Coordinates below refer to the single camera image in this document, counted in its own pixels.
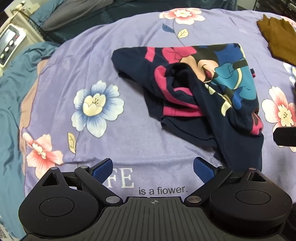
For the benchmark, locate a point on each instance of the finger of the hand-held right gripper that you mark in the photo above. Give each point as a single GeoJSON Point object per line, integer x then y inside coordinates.
{"type": "Point", "coordinates": [285, 136]}

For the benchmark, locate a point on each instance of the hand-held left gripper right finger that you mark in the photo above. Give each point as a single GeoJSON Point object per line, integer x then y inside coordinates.
{"type": "Point", "coordinates": [203, 170]}

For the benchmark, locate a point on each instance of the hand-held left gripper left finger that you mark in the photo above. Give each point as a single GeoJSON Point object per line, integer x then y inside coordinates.
{"type": "Point", "coordinates": [103, 170]}

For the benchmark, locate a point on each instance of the navy cartoon print shirt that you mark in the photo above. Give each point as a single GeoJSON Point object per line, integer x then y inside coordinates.
{"type": "Point", "coordinates": [231, 129]}

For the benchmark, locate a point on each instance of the purple floral bedsheet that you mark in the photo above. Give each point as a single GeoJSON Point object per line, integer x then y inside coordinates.
{"type": "Point", "coordinates": [138, 97]}

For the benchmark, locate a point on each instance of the brown garment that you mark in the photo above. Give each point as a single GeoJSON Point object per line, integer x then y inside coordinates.
{"type": "Point", "coordinates": [278, 39]}

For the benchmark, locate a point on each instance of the teal blanket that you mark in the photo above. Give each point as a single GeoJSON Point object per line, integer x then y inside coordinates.
{"type": "Point", "coordinates": [11, 129]}

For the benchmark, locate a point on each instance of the dark grey blanket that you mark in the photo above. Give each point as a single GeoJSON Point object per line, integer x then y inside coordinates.
{"type": "Point", "coordinates": [97, 16]}

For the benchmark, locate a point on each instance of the white control device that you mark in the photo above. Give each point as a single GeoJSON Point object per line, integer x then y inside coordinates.
{"type": "Point", "coordinates": [9, 44]}

